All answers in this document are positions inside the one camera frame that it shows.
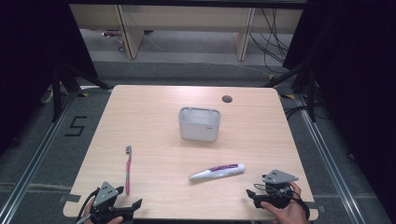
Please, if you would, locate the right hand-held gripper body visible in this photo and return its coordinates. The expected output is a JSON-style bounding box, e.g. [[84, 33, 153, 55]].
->
[[258, 169, 300, 209]]

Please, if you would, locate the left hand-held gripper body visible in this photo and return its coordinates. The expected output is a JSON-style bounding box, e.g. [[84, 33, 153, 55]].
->
[[89, 181, 135, 224]]

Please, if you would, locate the white and purple toothpaste tube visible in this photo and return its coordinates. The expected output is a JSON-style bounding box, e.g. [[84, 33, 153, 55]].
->
[[189, 162, 247, 181]]

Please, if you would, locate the person's left hand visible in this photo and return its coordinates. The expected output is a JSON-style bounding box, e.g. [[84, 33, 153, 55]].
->
[[81, 197, 125, 224]]

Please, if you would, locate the person's right hand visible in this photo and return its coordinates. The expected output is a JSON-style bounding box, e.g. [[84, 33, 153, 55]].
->
[[260, 181, 310, 224]]

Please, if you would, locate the pink toothbrush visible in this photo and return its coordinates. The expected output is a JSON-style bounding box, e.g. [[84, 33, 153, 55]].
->
[[124, 145, 133, 196]]

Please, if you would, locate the white plastic holder box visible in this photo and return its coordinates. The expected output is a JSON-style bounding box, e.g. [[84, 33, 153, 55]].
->
[[177, 106, 222, 143]]

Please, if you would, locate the black metal stand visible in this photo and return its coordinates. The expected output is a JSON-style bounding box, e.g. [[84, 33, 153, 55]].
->
[[50, 60, 114, 123], [262, 61, 318, 123]]

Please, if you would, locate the black curtain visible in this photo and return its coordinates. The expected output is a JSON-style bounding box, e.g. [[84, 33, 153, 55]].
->
[[0, 0, 99, 157], [281, 0, 396, 216]]

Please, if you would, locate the light wooden desk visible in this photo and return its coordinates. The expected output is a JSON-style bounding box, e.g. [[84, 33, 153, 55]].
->
[[68, 3, 304, 62]]

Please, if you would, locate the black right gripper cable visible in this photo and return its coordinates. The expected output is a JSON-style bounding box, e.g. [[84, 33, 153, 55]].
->
[[253, 182, 311, 220]]

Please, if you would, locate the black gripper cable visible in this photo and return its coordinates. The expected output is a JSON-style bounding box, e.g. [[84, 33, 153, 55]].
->
[[253, 182, 311, 220], [75, 188, 101, 224]]

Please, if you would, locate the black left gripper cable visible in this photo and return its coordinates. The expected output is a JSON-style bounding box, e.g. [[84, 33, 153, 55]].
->
[[75, 188, 101, 224]]

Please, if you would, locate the metal floor rail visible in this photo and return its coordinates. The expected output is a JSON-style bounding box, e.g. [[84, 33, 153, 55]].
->
[[294, 92, 366, 224], [0, 91, 79, 220]]

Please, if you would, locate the bundle of black cables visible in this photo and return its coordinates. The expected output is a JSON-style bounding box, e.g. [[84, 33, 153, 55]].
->
[[248, 7, 291, 75]]

